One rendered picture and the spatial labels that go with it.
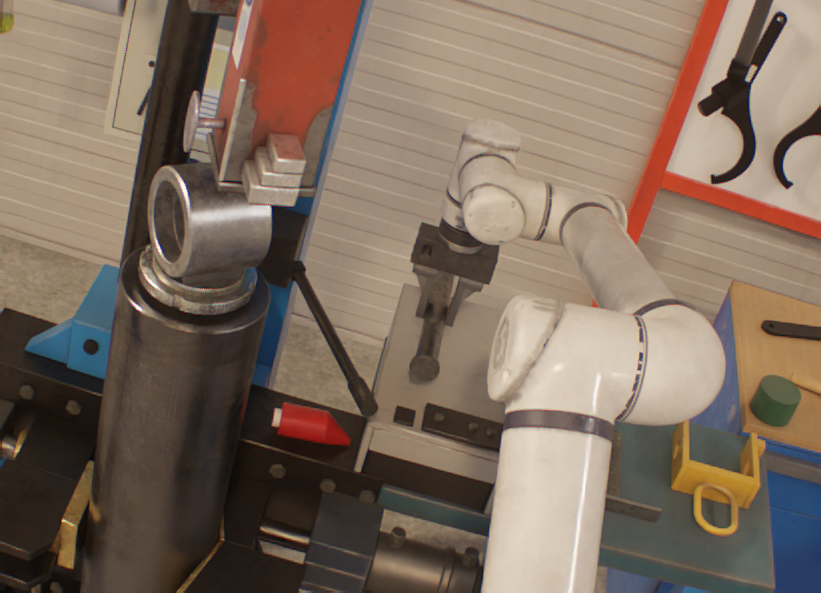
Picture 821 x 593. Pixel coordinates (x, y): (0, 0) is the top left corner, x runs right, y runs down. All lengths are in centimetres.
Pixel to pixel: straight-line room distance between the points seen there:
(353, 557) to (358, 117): 198
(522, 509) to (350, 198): 276
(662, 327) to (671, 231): 259
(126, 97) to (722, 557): 143
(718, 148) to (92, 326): 215
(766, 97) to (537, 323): 249
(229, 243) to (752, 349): 169
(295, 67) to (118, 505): 86
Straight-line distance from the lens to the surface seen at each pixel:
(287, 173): 151
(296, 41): 150
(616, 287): 175
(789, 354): 330
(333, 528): 228
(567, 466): 145
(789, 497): 316
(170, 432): 199
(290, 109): 154
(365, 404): 198
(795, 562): 330
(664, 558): 240
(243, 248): 185
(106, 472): 211
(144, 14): 269
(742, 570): 246
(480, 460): 227
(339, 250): 423
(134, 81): 276
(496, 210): 200
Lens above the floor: 261
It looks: 33 degrees down
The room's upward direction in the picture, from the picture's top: 17 degrees clockwise
